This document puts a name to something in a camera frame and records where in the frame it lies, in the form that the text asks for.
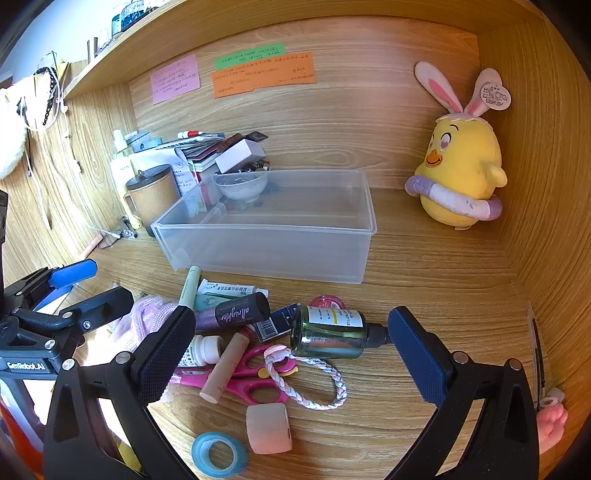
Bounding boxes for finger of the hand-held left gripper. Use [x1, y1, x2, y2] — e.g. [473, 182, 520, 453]
[9, 286, 136, 344]
[4, 259, 98, 315]

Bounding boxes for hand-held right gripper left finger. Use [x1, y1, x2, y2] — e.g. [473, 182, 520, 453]
[43, 305, 197, 480]

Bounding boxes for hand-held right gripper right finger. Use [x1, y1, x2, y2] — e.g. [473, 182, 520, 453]
[385, 305, 540, 480]

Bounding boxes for small white bottle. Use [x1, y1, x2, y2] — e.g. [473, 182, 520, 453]
[178, 335, 226, 368]

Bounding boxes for pink mesh bag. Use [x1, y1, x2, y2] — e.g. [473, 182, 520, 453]
[113, 295, 182, 356]

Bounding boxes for pale green tube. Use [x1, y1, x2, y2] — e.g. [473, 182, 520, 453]
[178, 266, 202, 308]

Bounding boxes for green glass bottle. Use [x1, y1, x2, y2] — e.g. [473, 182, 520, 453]
[290, 305, 393, 360]

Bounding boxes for small blue cardboard box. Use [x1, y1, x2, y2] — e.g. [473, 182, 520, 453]
[254, 302, 301, 342]

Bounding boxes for clear plastic storage box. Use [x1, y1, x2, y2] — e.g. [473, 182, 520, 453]
[151, 168, 378, 284]

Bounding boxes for pink pen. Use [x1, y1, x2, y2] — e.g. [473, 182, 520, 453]
[78, 234, 105, 260]

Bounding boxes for eyeglasses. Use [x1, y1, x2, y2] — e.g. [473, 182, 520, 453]
[95, 226, 139, 250]

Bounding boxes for beige stick tube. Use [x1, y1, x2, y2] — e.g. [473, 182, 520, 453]
[199, 332, 250, 401]

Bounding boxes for pale teal tube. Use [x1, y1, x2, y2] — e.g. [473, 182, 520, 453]
[193, 294, 232, 313]

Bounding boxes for orange garment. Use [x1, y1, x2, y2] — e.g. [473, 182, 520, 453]
[0, 397, 44, 462]

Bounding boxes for white printed tube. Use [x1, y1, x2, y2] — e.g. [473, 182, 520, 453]
[198, 279, 269, 301]

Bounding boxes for pink scissors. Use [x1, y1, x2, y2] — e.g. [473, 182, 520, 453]
[171, 344, 298, 404]

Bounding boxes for blue tape roll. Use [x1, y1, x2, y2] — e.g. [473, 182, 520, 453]
[191, 432, 250, 476]

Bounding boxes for pink round jar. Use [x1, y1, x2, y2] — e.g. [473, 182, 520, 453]
[309, 294, 346, 313]

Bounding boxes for brown mug with lid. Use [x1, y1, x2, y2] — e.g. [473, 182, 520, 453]
[124, 164, 182, 237]

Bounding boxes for white lotion bottle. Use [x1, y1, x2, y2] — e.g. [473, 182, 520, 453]
[110, 130, 141, 229]

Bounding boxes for thin dark stick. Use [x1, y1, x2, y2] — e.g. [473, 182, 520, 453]
[530, 314, 551, 409]

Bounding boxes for grey tape roll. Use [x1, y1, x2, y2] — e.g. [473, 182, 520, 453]
[126, 131, 162, 154]

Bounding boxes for white paper packet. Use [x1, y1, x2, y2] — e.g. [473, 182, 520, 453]
[172, 159, 204, 200]

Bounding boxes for white fluffy bag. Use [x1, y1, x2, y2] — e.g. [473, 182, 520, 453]
[0, 85, 28, 181]

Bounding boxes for pink toy foot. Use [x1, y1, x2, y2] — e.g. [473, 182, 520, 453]
[536, 401, 568, 455]

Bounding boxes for stack of books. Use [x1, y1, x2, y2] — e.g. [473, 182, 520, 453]
[157, 131, 269, 183]

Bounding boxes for clear bowl with clips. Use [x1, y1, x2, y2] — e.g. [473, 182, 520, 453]
[216, 172, 269, 202]

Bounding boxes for yellow chick plush toy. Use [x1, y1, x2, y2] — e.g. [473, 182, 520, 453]
[405, 61, 513, 230]

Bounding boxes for white cardboard box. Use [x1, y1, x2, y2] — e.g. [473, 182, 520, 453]
[215, 140, 267, 175]

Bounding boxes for pink sticky note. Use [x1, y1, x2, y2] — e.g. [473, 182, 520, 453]
[151, 54, 200, 106]

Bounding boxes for wooden shelf board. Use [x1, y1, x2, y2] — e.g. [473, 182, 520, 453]
[62, 0, 541, 100]

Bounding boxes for patterned glass jar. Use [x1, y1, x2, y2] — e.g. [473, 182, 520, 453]
[111, 0, 162, 33]

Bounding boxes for orange sticky note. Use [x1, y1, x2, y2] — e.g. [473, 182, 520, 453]
[212, 52, 317, 99]

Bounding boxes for green sticky note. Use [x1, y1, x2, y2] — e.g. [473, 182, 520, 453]
[215, 43, 286, 71]

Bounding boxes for braided rope loop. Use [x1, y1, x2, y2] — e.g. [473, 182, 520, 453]
[264, 346, 348, 411]

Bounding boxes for white cord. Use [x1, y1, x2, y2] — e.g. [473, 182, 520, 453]
[18, 58, 81, 232]

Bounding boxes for black chain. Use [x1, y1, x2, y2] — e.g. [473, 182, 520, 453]
[34, 65, 61, 130]

